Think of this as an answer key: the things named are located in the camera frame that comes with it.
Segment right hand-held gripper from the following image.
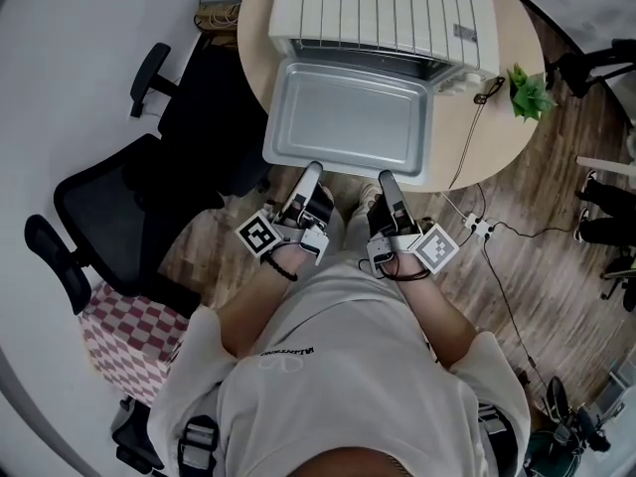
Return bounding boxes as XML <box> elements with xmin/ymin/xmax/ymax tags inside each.
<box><xmin>365</xmin><ymin>168</ymin><xmax>461</xmax><ymax>275</ymax></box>

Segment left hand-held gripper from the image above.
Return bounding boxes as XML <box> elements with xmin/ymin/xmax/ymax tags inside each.
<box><xmin>234</xmin><ymin>160</ymin><xmax>336</xmax><ymax>268</ymax></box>

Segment grey metal baking tray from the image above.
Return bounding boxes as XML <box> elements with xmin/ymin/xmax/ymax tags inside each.
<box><xmin>260</xmin><ymin>57</ymin><xmax>433</xmax><ymax>189</ymax></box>

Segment white toaster oven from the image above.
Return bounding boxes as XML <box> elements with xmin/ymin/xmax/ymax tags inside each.
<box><xmin>267</xmin><ymin>0</ymin><xmax>502</xmax><ymax>99</ymax></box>

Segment person's left forearm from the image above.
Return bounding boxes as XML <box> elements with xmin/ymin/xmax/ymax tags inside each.
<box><xmin>217</xmin><ymin>245</ymin><xmax>308</xmax><ymax>363</ymax></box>

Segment person's right forearm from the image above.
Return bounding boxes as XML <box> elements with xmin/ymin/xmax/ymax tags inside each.
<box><xmin>394</xmin><ymin>260</ymin><xmax>479</xmax><ymax>373</ymax></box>

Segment light grey trousers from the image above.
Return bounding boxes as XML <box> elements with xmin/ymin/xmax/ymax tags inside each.
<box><xmin>322</xmin><ymin>181</ymin><xmax>382</xmax><ymax>272</ymax></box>

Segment white power strip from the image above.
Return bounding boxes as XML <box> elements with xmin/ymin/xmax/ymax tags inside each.
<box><xmin>463</xmin><ymin>211</ymin><xmax>499</xmax><ymax>241</ymax></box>

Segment green plant in white pot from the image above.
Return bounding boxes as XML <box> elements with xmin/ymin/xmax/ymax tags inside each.
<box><xmin>505</xmin><ymin>62</ymin><xmax>558</xmax><ymax>125</ymax></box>

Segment black mesh office chair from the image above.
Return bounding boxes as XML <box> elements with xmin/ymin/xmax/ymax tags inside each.
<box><xmin>23</xmin><ymin>42</ymin><xmax>273</xmax><ymax>318</ymax></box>

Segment white t-shirt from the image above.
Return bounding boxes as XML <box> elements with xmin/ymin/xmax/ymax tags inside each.
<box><xmin>147</xmin><ymin>260</ymin><xmax>532</xmax><ymax>477</ymax></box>

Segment pink checkered box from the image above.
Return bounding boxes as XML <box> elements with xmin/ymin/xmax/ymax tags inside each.
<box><xmin>77</xmin><ymin>280</ymin><xmax>194</xmax><ymax>410</ymax></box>

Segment black swivel chair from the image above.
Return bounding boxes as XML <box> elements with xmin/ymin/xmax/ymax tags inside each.
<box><xmin>599</xmin><ymin>253</ymin><xmax>636</xmax><ymax>313</ymax></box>

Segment person's chin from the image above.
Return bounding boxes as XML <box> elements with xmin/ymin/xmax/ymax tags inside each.
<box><xmin>307</xmin><ymin>445</ymin><xmax>423</xmax><ymax>477</ymax></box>

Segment black equipment rig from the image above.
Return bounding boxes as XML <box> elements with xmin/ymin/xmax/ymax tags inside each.
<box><xmin>544</xmin><ymin>375</ymin><xmax>613</xmax><ymax>454</ymax></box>

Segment white storage crate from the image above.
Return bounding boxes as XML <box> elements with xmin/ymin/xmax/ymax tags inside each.
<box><xmin>594</xmin><ymin>360</ymin><xmax>636</xmax><ymax>416</ymax></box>

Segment dark green bag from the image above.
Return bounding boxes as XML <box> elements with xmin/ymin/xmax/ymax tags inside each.
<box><xmin>526</xmin><ymin>429</ymin><xmax>580</xmax><ymax>477</ymax></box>

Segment black bag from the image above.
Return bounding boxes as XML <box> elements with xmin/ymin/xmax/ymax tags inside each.
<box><xmin>110</xmin><ymin>397</ymin><xmax>166</xmax><ymax>473</ymax></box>

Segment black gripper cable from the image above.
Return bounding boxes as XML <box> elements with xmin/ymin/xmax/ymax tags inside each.
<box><xmin>357</xmin><ymin>255</ymin><xmax>433</xmax><ymax>283</ymax></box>

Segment black beaded bracelet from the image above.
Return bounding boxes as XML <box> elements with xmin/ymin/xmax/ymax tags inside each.
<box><xmin>257</xmin><ymin>252</ymin><xmax>300</xmax><ymax>284</ymax></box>

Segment brown box of cables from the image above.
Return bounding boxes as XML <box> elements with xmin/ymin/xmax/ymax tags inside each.
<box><xmin>192</xmin><ymin>0</ymin><xmax>245</xmax><ymax>35</ymax></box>

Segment black floor cable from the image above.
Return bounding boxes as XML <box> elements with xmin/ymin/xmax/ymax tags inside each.
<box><xmin>480</xmin><ymin>238</ymin><xmax>551</xmax><ymax>397</ymax></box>

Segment grey black harness strap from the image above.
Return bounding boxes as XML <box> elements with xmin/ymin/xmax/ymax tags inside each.
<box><xmin>177</xmin><ymin>413</ymin><xmax>221</xmax><ymax>477</ymax></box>
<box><xmin>476</xmin><ymin>400</ymin><xmax>521</xmax><ymax>477</ymax></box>

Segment thin neck chain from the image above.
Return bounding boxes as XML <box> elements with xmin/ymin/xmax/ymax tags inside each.
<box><xmin>381</xmin><ymin>452</ymin><xmax>409</xmax><ymax>477</ymax></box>

